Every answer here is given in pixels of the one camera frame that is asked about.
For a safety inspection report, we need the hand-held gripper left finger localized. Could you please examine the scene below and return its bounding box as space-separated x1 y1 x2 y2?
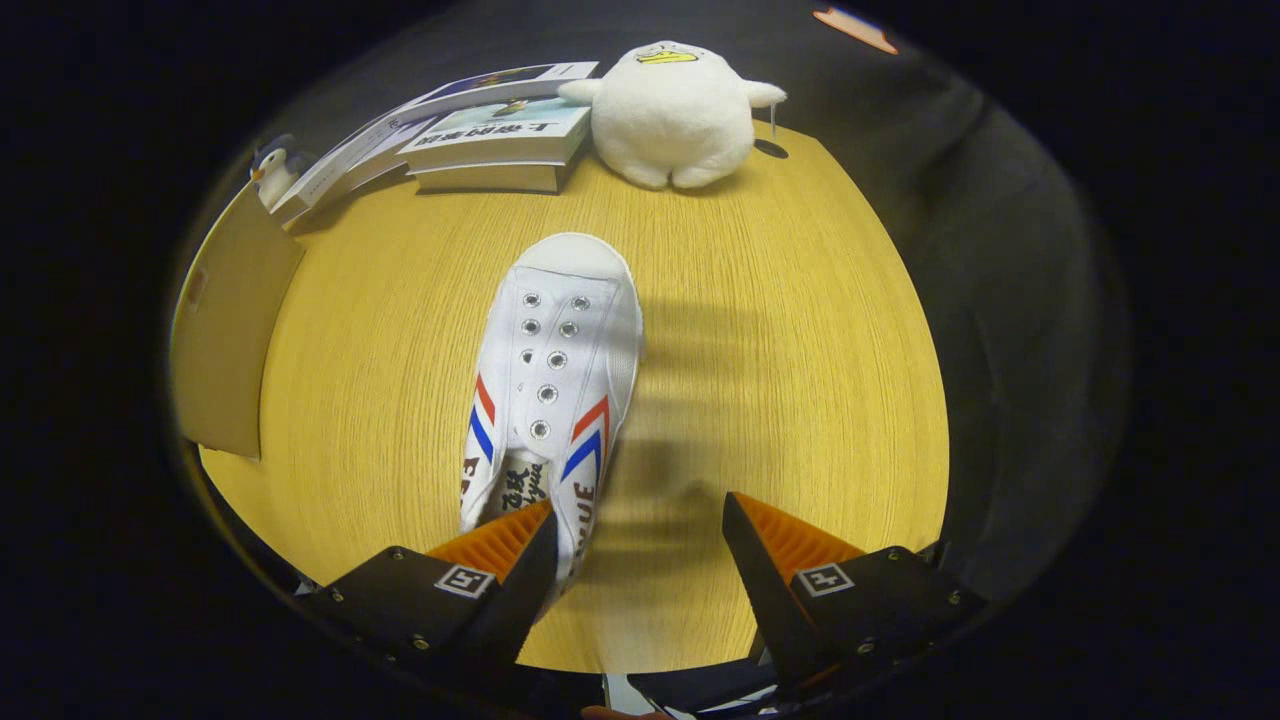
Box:
297 499 561 673

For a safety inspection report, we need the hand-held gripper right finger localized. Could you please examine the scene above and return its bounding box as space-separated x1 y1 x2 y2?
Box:
720 491 989 693

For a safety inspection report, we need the white striped canvas shoe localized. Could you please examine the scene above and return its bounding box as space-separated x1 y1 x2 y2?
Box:
459 232 645 596

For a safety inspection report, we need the beige fabric storage box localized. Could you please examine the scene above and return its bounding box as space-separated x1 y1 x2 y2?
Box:
170 180 306 461

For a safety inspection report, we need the black backdrop cloth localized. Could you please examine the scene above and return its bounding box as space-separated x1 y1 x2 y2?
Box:
230 0 1131 601

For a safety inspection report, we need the book with pale green cover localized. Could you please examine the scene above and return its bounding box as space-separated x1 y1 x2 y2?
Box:
398 97 593 195

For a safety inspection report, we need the white book with portrait cover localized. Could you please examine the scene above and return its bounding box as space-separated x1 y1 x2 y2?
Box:
270 108 421 231

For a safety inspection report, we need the white duck plush toy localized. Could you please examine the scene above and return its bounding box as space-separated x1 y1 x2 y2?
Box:
557 40 788 191

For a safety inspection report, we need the grey penguin plush toy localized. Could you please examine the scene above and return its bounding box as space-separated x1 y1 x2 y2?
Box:
249 135 301 213

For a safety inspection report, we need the book with blue night cover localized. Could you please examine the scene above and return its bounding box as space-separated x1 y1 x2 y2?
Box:
405 62 599 119

